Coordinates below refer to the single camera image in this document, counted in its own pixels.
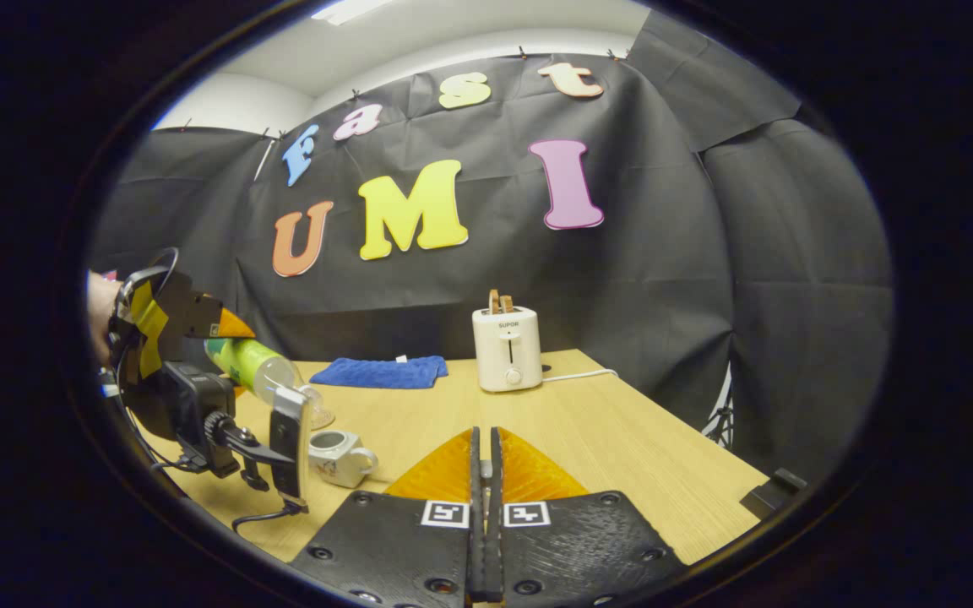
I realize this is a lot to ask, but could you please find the blue towel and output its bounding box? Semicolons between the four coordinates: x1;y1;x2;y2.
309;356;449;390

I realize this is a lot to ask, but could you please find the white ceramic teacup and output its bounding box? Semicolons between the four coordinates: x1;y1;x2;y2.
309;429;379;489

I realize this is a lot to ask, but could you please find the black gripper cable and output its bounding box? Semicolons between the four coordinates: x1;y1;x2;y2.
231;502;306;535

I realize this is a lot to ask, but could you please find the green label water bottle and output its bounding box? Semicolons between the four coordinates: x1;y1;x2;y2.
204;338;324;416

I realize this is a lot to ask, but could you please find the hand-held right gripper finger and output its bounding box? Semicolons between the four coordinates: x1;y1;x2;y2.
288;426;485;608
489;426;690;608

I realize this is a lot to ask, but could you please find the white toaster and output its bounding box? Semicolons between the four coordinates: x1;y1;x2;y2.
472;307;543;393

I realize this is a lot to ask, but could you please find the black block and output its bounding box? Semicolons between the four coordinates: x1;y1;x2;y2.
740;469;808;518

